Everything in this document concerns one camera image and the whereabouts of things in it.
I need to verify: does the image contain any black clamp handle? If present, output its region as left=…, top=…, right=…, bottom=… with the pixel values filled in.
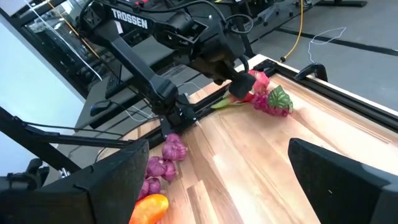
left=294, top=62, right=328, bottom=83

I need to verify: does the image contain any yellow cable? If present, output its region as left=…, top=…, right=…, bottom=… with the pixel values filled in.
left=279, top=0, right=305, bottom=63

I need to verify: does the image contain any pink dragon fruit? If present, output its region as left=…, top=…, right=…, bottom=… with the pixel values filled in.
left=211, top=69, right=271, bottom=111

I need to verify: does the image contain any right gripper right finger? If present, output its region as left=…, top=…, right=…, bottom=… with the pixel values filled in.
left=287, top=138, right=398, bottom=224

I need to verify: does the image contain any black office chair base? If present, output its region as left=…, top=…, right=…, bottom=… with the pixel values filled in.
left=257, top=0, right=294, bottom=27

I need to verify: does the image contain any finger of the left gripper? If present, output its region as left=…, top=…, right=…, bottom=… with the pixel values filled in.
left=228, top=72, right=257, bottom=100

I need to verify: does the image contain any white cable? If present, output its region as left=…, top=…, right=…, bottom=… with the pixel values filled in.
left=307, top=26, right=348, bottom=65

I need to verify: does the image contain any red grape bunch with leaf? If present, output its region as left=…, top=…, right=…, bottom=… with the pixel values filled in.
left=251, top=85, right=294, bottom=118

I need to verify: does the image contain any black keyboard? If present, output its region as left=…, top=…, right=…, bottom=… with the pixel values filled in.
left=104, top=61, right=126, bottom=100

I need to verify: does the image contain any black computer mouse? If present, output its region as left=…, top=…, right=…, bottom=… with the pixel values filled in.
left=90, top=99, right=112, bottom=117

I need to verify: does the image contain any orange-red mango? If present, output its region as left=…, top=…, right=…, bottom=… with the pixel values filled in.
left=128, top=193, right=170, bottom=224

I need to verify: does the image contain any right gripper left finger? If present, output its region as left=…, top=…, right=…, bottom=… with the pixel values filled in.
left=18, top=139, right=150, bottom=224

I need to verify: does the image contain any purple garlic string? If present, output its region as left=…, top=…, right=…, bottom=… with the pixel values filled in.
left=137, top=133, right=189, bottom=202

